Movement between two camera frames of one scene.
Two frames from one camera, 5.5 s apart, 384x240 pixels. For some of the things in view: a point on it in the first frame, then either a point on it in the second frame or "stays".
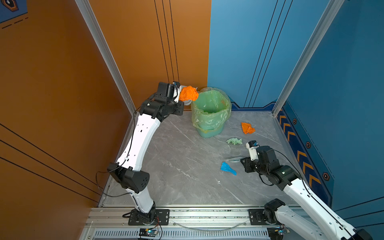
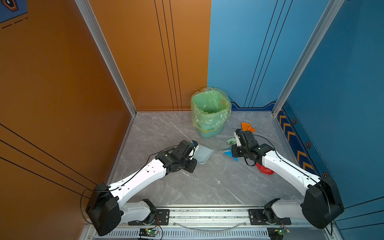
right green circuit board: (275, 233) stays
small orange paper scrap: (247, 128) stays
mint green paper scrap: (234, 141) stays
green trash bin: (211, 133) stays
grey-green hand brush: (235, 160) -> (229, 148)
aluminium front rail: (179, 218) stays
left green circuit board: (148, 232) stays
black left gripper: (179, 106) -> (194, 164)
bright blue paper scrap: (225, 166) -> (230, 154)
